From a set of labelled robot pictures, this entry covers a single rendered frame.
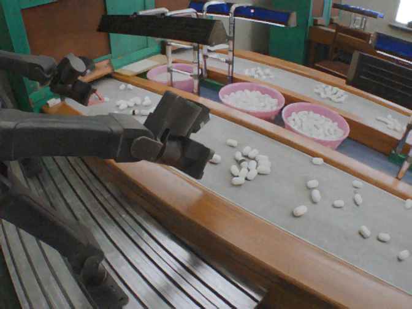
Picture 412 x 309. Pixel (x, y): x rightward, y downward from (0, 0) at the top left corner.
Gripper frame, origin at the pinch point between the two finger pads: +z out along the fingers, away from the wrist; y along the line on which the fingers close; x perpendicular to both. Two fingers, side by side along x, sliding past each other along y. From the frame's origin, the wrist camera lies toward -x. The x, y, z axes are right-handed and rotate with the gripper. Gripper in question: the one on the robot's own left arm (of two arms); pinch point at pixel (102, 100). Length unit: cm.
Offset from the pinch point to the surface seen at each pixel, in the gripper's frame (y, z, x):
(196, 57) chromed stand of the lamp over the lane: -10.9, 23.7, -28.3
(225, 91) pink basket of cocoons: -17, 43, -23
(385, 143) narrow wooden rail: -86, 57, -30
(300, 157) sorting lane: -59, 29, -8
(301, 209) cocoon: -68, 12, 4
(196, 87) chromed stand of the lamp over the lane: -10.7, 32.0, -18.3
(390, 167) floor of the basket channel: -91, 55, -21
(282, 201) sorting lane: -63, 14, 4
